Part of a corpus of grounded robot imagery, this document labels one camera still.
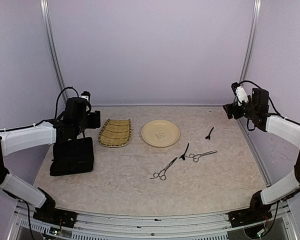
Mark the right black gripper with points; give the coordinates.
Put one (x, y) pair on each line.
(230, 112)

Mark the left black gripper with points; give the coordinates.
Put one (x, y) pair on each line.
(95, 121)

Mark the short black hair clip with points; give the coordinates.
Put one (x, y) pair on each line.
(208, 137)

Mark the black zip tool case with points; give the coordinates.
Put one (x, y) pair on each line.
(72, 157)

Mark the long black hair clip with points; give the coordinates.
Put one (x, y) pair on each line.
(183, 156)

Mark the straight silver scissors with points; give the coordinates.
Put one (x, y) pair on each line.
(162, 173)

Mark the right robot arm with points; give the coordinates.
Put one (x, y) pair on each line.
(254, 108)

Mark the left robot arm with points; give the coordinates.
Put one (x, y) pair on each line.
(64, 126)

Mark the woven bamboo tray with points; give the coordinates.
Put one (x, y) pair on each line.
(115, 133)

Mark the thinning silver scissors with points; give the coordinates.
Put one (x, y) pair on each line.
(196, 157)

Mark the cream round plate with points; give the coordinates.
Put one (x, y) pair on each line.
(160, 133)

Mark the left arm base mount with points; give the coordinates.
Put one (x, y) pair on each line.
(58, 217)

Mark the right aluminium frame post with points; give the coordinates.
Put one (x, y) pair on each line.
(251, 39)

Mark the aluminium frame post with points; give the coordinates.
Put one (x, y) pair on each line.
(44, 5)
(251, 39)

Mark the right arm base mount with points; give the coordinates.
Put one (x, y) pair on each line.
(246, 216)

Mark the aluminium front rail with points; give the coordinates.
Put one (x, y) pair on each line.
(97, 226)

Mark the left aluminium frame post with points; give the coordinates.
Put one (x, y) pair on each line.
(44, 5)

